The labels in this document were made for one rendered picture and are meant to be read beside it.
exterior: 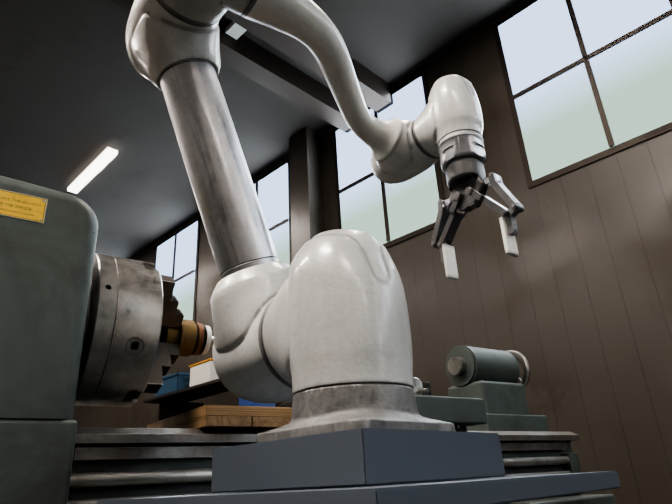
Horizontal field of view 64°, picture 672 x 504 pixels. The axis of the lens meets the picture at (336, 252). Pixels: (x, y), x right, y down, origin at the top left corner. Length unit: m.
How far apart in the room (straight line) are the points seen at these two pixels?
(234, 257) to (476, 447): 0.45
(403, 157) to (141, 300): 0.62
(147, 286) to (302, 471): 0.67
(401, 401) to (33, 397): 0.56
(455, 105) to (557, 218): 3.19
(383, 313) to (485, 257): 3.82
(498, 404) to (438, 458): 1.22
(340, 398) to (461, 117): 0.67
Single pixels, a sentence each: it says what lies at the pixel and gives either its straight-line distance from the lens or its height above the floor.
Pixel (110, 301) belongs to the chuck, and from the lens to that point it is 1.12.
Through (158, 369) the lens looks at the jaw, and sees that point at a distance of 1.22.
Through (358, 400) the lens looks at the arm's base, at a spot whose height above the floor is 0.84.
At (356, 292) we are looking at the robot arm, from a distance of 0.66.
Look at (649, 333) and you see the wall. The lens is 3.89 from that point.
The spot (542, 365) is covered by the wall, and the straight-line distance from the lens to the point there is 4.10.
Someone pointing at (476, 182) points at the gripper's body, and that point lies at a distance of 1.07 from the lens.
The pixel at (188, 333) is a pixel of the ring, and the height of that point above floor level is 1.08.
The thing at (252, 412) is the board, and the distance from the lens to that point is 1.15.
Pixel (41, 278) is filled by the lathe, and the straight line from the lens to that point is 1.00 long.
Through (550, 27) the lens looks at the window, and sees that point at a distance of 5.04.
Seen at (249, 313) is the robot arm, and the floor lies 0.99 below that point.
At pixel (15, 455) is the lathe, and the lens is 0.94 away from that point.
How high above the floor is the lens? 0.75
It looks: 23 degrees up
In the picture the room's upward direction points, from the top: 3 degrees counter-clockwise
